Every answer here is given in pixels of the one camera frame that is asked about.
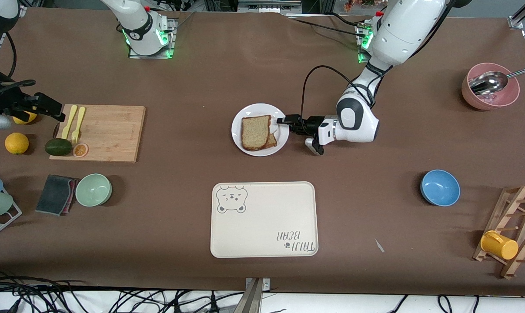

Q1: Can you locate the wooden mug rack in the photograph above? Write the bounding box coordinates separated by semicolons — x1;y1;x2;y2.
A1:
473;183;525;280

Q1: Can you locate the brown table cover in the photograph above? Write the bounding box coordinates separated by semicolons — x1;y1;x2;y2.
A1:
0;8;525;296

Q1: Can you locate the colourful toy pile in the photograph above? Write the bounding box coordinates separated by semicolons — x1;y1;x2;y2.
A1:
343;0;376;11

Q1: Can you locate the cream bear print tray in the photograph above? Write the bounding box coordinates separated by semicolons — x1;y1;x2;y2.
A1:
210;181;319;259

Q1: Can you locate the thin black cable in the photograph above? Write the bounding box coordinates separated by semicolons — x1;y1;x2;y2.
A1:
286;14;367;37

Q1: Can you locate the bamboo cutting board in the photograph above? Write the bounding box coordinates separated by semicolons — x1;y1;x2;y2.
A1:
49;105;146;163

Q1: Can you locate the blue bowl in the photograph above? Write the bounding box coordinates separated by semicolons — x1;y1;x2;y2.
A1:
420;170;461;207

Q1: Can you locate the pink cloth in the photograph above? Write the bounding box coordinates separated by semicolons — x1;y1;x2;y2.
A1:
64;177;78;214

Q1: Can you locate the metal camera pole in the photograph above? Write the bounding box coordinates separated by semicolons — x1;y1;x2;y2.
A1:
233;277;271;313

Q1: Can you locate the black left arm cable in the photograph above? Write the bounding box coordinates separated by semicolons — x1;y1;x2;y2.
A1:
301;65;376;131

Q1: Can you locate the green avocado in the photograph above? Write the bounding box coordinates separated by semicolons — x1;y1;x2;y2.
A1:
44;138;73;157

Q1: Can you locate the white wire rack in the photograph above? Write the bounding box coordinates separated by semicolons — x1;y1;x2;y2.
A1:
0;171;23;240

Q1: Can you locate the metal frame equipment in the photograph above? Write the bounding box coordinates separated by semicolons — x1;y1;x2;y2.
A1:
237;0;303;14

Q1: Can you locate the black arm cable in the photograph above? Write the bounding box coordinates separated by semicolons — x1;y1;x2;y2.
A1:
0;33;37;94
301;65;376;131

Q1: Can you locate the pink bowl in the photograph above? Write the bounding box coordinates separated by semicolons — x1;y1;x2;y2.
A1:
461;63;520;110

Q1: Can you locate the black cable tangle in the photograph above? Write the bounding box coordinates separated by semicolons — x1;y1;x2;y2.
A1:
0;267;245;313

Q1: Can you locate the yellow plastic knife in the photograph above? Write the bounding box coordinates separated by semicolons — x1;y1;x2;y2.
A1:
61;104;78;140

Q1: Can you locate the aluminium profile bar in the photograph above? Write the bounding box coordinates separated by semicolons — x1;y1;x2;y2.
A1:
508;0;525;30

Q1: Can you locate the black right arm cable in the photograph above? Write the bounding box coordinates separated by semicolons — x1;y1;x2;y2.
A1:
0;33;37;94

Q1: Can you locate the pale green bowl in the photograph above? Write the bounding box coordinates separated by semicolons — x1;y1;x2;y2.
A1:
75;173;113;207

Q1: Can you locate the white round plate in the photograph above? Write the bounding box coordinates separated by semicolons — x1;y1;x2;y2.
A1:
231;103;290;157

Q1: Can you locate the metal scoop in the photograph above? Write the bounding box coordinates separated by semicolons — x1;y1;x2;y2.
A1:
470;66;525;96

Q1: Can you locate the grey folded cloth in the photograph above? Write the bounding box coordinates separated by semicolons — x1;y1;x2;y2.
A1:
35;175;74;216

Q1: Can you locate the yellow plastic fork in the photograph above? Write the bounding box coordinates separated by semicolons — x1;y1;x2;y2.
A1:
71;107;86;144

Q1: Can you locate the yellow mug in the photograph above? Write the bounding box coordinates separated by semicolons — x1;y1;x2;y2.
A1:
480;230;519;260

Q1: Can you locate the yellow lemon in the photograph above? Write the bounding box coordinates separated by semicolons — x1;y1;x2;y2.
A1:
12;111;38;125
5;133;30;155

